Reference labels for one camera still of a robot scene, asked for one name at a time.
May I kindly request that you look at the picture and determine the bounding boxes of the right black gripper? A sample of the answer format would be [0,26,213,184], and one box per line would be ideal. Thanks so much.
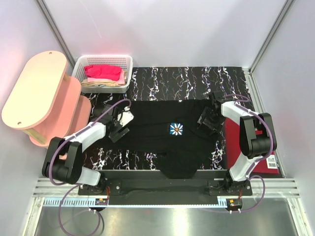
[197,107,226,136]

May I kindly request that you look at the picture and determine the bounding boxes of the black t-shirt with daisy print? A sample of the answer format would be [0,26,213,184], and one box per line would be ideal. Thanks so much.
[109,99,219,178]

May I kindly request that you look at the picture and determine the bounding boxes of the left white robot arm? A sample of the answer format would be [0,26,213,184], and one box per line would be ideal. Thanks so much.
[42,106,134,195]

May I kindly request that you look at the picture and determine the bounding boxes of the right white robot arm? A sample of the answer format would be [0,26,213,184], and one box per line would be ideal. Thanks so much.
[197,91,277,195]

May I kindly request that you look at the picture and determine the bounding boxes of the light pink garment in basket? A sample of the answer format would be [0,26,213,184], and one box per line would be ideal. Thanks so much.
[87,71,127,86]

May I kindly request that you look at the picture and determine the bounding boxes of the beige garment in basket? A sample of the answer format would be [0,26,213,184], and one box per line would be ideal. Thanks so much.
[81,79,119,88]

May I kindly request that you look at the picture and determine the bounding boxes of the white plastic laundry basket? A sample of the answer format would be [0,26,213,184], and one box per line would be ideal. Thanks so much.
[72,55,133,93]

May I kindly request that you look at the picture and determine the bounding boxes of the black marbled table mat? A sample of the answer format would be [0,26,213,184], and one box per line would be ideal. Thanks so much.
[84,66,251,170]

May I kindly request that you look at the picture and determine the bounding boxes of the magenta t-shirt in basket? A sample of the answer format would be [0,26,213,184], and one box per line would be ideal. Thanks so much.
[84,64,123,81]

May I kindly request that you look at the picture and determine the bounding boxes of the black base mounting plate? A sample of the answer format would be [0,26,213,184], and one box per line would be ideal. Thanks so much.
[77,169,253,197]

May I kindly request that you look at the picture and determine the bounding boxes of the folded red t-shirt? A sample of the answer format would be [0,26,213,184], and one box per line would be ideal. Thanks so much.
[224,118,280,174]

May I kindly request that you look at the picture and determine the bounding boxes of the pink three-tier wooden shelf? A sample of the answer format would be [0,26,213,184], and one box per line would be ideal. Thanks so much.
[1,51,92,148]

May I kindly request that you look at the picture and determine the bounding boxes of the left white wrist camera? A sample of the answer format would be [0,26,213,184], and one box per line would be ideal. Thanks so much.
[118,107,134,127]

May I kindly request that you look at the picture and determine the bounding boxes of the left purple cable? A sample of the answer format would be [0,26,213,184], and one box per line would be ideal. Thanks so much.
[48,99,132,234]

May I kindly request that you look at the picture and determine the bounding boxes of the purple cable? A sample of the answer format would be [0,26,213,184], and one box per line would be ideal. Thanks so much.
[222,94,275,212]
[48,99,132,234]

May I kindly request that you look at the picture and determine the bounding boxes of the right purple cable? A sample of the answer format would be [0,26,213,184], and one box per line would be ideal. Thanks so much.
[222,94,275,212]

